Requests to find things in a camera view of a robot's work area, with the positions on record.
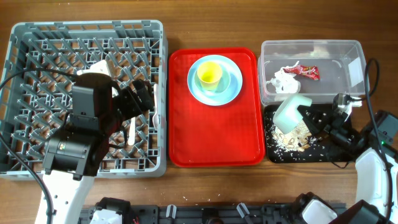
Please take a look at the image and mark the clear plastic bin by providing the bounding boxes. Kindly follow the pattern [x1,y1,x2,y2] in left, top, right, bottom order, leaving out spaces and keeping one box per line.
[257,40,366,106]

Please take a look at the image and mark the small teal saucer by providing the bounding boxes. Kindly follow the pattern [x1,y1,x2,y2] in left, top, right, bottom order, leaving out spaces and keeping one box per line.
[194,69,231,95]

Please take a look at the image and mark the white napkin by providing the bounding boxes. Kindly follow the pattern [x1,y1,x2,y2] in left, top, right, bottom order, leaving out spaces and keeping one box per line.
[266,61,301,94]

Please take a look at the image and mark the yellow plastic cup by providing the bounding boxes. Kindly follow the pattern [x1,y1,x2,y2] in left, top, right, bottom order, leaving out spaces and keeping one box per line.
[197,61,223,91]

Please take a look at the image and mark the mint green bowl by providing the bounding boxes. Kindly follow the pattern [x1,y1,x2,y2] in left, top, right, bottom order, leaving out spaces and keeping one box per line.
[272,94,312,134]

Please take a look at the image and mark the red candy wrapper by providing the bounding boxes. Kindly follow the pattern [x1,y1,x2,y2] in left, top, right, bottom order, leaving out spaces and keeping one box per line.
[283,65,320,80]

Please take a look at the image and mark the grey dishwasher rack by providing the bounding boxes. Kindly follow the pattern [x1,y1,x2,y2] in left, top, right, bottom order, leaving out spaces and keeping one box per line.
[1,20,169,180]

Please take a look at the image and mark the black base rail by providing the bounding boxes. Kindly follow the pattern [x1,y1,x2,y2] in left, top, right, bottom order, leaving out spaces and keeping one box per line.
[80,202,346,224]

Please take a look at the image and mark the rice and nut leftovers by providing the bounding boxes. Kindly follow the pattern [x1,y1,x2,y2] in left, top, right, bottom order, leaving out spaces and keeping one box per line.
[267,120,317,153]

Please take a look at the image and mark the light blue plate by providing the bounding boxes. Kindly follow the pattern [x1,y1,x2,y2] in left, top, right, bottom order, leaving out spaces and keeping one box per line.
[187,55,243,106]

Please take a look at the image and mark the red plastic tray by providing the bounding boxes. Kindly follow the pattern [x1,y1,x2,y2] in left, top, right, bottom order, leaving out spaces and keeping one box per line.
[167,47,266,167]

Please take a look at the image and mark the black plastic tray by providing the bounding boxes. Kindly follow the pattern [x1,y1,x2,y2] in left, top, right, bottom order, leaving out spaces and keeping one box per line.
[263,105,352,164]

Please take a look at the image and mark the white plastic fork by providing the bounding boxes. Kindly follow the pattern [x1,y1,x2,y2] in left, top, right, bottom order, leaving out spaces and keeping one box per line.
[152,84,160,130]

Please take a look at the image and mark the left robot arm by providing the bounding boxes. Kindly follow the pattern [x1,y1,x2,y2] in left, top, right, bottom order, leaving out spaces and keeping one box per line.
[35,72,155,223]

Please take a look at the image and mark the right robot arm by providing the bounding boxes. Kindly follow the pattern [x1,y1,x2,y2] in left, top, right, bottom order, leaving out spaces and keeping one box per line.
[297,93,397,223]

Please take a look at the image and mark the white plastic spoon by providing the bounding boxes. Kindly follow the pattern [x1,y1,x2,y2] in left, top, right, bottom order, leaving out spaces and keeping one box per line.
[127,117,136,146]

